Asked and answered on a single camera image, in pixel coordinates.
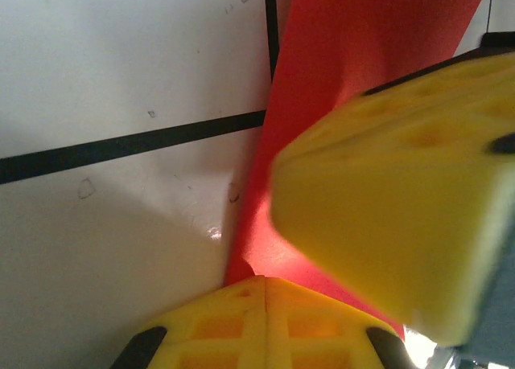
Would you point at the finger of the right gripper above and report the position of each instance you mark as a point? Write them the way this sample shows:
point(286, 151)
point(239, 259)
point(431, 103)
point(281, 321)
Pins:
point(394, 208)

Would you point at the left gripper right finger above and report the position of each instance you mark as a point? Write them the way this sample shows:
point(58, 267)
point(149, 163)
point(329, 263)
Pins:
point(314, 333)

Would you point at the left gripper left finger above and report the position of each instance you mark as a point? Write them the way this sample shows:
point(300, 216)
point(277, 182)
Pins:
point(225, 329)

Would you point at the red square paper sheet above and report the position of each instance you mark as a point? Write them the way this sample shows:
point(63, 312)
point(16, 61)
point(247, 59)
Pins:
point(322, 83)

